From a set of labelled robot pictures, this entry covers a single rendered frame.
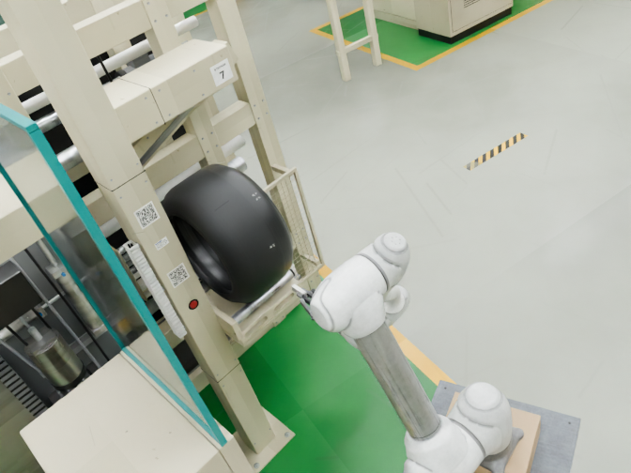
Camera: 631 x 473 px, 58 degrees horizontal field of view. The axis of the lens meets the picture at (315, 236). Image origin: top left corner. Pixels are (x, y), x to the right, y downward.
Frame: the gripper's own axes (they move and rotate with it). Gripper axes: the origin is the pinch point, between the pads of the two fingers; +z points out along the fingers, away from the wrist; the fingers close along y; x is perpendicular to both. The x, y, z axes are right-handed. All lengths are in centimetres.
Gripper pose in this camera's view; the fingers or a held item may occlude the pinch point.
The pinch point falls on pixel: (299, 291)
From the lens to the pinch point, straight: 225.9
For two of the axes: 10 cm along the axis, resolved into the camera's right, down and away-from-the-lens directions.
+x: 1.2, 7.0, 7.0
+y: -6.9, 5.7, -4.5
